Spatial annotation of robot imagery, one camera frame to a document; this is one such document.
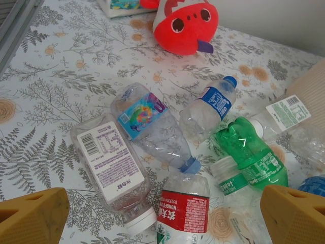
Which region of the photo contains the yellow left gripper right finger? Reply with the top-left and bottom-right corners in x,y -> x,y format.
261,185 -> 325,244

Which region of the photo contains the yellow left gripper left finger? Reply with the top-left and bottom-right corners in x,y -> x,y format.
0,187 -> 70,244

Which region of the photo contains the clear bottle dark blue label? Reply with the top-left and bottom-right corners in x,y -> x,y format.
297,174 -> 325,198

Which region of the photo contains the clear bottle green white label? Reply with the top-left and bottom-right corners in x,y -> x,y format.
250,94 -> 325,173
210,156 -> 270,244

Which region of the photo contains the green plastic soda bottle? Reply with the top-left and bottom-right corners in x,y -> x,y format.
215,116 -> 290,196

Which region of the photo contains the square clear bottle white cap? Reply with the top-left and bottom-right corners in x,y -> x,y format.
70,113 -> 158,233

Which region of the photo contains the clear bottle red label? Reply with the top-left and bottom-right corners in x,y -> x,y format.
155,172 -> 211,244

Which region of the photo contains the beige slatted plastic bin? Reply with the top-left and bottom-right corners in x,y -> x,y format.
285,57 -> 325,114

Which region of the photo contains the small clear bottle blue label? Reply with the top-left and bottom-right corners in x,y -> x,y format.
178,75 -> 239,146

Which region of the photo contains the clear bottle colourful label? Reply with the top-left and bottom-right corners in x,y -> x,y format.
110,82 -> 203,176

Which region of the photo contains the floral tablecloth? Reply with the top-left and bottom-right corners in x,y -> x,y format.
0,0 -> 325,244

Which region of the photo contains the red plush fish toy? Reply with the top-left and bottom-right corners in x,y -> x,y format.
139,0 -> 219,56

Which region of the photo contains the aluminium table side rail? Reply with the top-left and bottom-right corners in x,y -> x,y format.
0,0 -> 45,79

